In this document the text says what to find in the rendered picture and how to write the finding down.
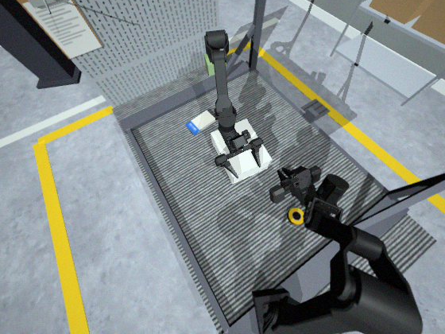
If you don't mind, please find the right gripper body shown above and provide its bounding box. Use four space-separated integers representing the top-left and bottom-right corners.
215 131 264 167

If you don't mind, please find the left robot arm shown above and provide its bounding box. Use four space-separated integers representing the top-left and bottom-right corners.
262 174 423 334

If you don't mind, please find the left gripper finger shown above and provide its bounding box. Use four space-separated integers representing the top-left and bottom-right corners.
277 170 288 185
282 168 291 177

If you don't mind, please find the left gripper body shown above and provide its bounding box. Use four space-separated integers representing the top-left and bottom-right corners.
269 165 321 206

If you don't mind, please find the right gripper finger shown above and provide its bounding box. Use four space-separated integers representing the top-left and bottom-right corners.
251 145 261 168
221 161 238 178

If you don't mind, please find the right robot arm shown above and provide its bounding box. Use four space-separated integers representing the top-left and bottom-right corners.
204 29 251 151

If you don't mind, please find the yellow roll of tape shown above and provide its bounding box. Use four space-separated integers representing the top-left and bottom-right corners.
287 208 304 225

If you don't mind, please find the white ruled paper sheet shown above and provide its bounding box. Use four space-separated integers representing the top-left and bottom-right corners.
22 0 102 59

